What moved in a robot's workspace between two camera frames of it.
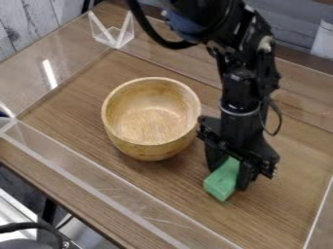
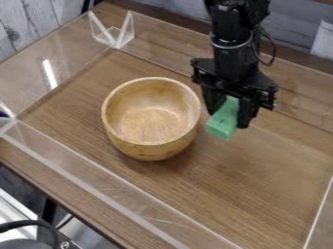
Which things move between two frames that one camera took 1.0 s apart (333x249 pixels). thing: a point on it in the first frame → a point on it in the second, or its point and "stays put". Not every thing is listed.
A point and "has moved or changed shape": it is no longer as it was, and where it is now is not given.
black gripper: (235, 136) → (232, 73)
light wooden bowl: (150, 116) stays put
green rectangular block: (220, 183) has moved or changed shape
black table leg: (50, 210) stays put
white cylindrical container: (323, 43) stays put
